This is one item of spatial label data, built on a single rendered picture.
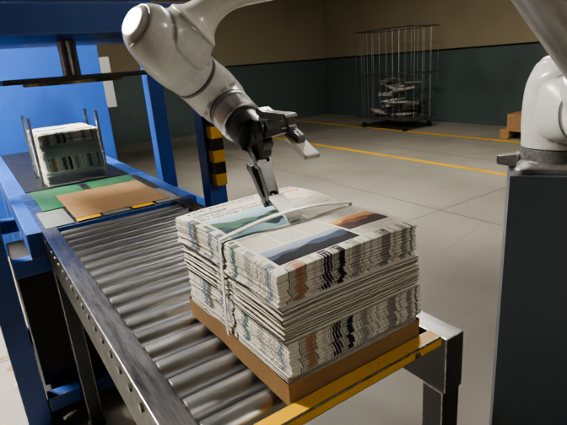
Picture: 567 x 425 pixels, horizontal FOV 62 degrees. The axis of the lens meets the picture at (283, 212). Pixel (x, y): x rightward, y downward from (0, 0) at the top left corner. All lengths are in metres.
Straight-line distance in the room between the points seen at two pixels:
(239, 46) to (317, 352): 10.05
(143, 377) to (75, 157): 1.84
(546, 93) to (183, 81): 0.81
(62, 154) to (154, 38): 1.78
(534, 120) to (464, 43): 7.98
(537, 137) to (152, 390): 1.01
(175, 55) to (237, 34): 9.75
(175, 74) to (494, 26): 8.21
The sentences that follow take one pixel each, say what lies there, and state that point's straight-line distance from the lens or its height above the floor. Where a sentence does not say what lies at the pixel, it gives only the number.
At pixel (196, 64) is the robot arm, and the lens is 0.91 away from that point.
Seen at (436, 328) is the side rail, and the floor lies 0.80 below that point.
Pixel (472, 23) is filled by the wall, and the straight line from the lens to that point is 9.17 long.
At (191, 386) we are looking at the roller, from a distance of 0.87.
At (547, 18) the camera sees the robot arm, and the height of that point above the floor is 1.34.
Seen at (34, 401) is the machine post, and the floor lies 0.14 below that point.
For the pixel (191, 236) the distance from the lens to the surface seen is 0.91.
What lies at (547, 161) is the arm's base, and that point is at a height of 1.03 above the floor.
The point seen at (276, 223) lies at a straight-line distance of 0.84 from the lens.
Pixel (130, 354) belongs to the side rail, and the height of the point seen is 0.80.
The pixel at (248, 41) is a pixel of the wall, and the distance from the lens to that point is 10.75.
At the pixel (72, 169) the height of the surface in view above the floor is 0.86.
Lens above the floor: 1.31
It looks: 18 degrees down
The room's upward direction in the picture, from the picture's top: 4 degrees counter-clockwise
